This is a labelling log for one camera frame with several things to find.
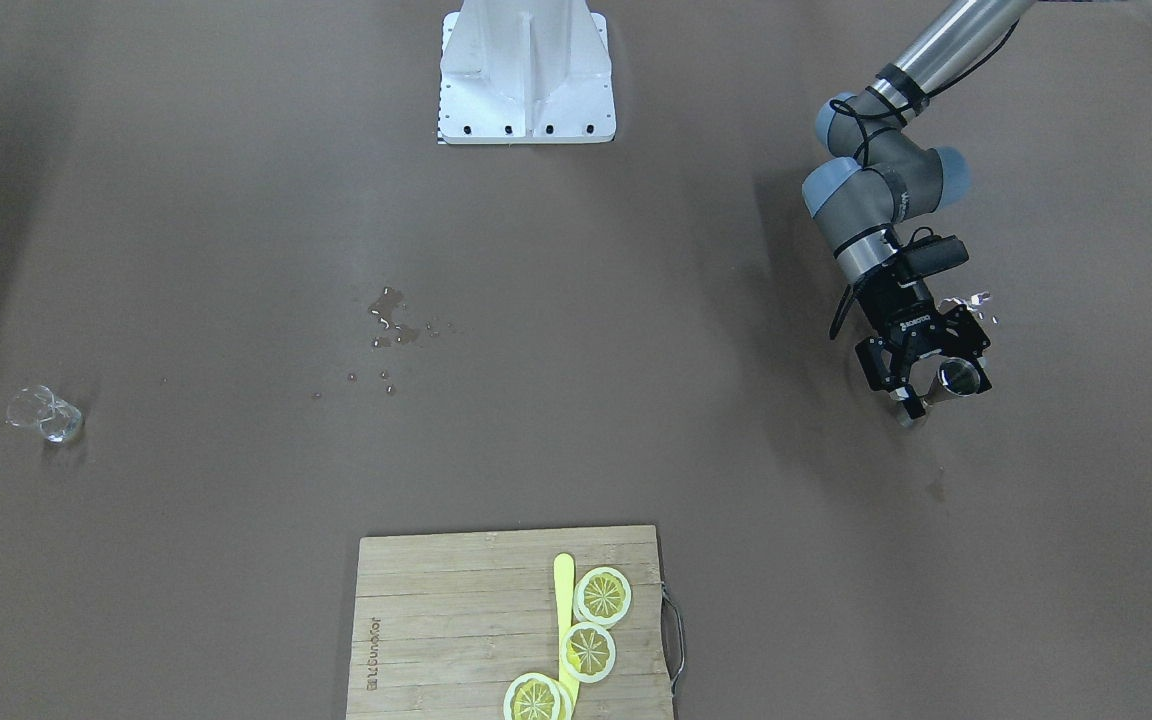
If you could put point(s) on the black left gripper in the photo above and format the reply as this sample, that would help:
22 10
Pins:
898 307

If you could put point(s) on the steel jigger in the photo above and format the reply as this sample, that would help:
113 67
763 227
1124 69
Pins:
955 378

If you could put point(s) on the clear glass beaker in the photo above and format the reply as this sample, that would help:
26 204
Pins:
39 409

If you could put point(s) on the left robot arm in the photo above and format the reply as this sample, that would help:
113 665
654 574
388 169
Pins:
877 178

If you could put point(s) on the yellow plastic knife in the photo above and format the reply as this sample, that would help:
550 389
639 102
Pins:
564 582

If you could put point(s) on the middle lemon slice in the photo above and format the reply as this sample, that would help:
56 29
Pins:
587 653

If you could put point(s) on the lemon slice at edge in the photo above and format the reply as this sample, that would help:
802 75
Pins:
536 696

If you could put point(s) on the bamboo cutting board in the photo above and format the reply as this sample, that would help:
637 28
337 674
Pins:
444 622

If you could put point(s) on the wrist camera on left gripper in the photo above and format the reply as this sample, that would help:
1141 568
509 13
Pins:
930 255

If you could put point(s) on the lemon slice near handle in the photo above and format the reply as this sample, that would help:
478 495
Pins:
602 596

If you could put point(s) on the white column mount base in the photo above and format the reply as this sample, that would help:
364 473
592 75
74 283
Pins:
525 72

